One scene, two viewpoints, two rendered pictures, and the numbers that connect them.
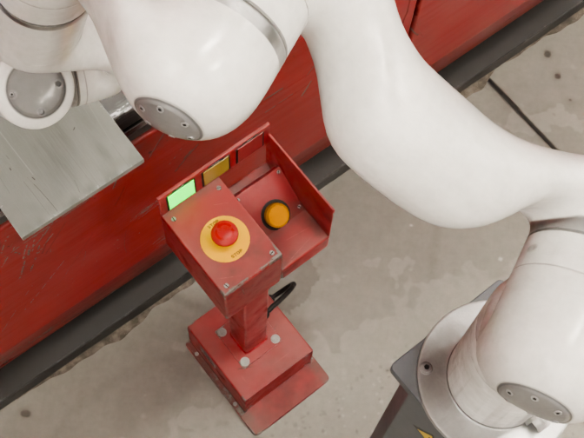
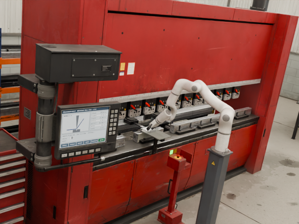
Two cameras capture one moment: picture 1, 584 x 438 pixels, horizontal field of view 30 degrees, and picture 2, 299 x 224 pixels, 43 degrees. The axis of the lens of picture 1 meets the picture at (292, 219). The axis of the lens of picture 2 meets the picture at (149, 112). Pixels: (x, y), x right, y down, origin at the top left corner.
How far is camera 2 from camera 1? 3.07 m
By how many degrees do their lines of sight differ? 51
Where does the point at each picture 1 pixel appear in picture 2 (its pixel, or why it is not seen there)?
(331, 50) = (204, 90)
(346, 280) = (184, 213)
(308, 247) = (187, 164)
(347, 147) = (206, 96)
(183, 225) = (171, 156)
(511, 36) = not seen: hidden behind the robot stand
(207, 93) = (197, 85)
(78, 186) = (164, 137)
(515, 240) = not seen: hidden behind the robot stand
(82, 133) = (163, 134)
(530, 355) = (224, 112)
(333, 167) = (178, 198)
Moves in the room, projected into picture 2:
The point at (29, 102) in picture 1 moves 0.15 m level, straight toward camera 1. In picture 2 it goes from (167, 113) to (176, 118)
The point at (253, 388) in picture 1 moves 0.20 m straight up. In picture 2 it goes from (173, 217) to (176, 200)
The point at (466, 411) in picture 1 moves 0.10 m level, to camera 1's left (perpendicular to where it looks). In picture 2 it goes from (217, 150) to (207, 149)
